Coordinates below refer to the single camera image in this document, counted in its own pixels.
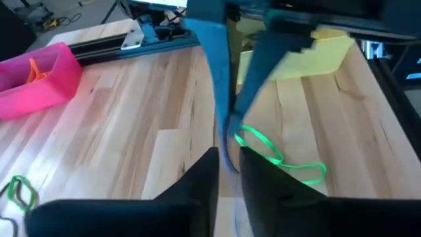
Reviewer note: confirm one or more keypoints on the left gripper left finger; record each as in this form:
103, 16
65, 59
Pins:
148, 220

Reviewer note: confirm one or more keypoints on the yellow plastic basket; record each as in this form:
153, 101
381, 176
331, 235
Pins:
315, 62

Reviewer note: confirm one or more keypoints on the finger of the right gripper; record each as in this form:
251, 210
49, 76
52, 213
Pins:
273, 56
220, 66

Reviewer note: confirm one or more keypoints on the orange rubber band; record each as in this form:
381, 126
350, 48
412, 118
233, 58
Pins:
34, 70

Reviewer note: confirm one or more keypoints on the green rubber band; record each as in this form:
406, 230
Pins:
279, 160
10, 192

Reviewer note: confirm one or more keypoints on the yellow plug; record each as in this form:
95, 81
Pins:
51, 23

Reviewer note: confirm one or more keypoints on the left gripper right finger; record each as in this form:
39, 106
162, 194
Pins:
329, 220

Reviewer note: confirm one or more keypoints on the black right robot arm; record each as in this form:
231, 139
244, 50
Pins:
148, 29

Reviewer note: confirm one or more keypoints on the pink plastic basket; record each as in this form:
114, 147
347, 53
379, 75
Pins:
33, 98

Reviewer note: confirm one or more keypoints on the dark purple rubber band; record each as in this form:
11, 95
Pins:
15, 227
228, 158

